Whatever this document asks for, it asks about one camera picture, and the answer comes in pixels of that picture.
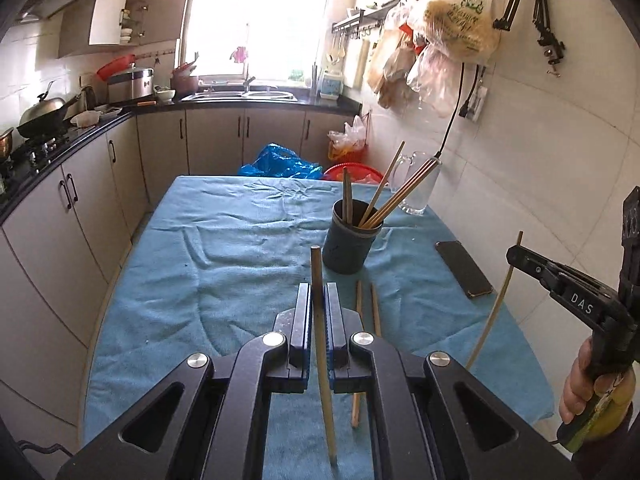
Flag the person's right hand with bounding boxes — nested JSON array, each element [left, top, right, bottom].
[[559, 335, 599, 423]]

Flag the white power strip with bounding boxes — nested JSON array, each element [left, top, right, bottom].
[[460, 85, 488, 123]]

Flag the tan plastic bag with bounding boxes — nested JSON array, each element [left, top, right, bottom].
[[366, 25, 418, 108]]

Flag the white plastic container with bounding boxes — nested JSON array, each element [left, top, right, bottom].
[[319, 70, 345, 100]]

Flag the pinkish white plastic bag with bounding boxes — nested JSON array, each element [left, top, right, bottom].
[[406, 42, 463, 118]]

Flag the steel sink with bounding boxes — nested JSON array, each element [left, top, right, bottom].
[[182, 87, 296, 102]]

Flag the gas stove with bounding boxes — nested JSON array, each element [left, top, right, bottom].
[[0, 132, 71, 181]]

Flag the dark green chopstick holder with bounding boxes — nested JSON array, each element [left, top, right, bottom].
[[322, 199, 385, 275]]

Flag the white and red plastic bag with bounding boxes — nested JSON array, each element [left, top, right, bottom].
[[327, 115, 368, 163]]

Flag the black power cable with plug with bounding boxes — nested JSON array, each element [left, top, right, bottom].
[[434, 62, 468, 161]]

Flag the wok with silver lid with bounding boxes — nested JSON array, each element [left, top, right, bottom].
[[16, 80, 83, 138]]

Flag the blue plastic bag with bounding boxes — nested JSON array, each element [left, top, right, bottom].
[[237, 142, 325, 181]]

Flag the clear glass mug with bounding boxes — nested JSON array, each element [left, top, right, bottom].
[[395, 151, 443, 216]]

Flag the silver rice cooker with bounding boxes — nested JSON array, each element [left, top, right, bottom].
[[106, 64, 155, 103]]

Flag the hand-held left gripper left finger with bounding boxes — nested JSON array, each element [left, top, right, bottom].
[[55, 282, 312, 480]]

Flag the large yellowish plastic bag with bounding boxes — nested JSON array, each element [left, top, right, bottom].
[[407, 0, 502, 66]]

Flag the red plastic basket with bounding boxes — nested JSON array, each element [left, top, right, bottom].
[[96, 55, 137, 82]]

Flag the black smartphone in clear case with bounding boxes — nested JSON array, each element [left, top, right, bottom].
[[435, 240, 495, 300]]

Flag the kitchen window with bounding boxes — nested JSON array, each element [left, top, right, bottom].
[[182, 0, 336, 83]]

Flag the red plastic basin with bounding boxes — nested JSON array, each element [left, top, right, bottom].
[[322, 161, 386, 184]]

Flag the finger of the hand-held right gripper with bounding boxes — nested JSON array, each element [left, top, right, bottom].
[[506, 245, 626, 328]]

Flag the open wall cabinet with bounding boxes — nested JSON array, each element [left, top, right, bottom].
[[57, 0, 188, 58]]

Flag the blue towel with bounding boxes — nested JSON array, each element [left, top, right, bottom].
[[82, 175, 553, 480]]

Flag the black kitchen countertop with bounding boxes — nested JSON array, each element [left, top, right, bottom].
[[0, 95, 363, 221]]

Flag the beige lower kitchen cabinets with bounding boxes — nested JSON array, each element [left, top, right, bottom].
[[0, 107, 363, 431]]

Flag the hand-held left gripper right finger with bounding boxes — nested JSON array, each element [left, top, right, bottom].
[[326, 282, 583, 480]]

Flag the brown clay pot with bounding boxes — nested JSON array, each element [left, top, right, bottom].
[[170, 62, 200, 93]]

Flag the metal wall utensil rack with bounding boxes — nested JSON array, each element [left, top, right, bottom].
[[331, 7, 401, 41]]

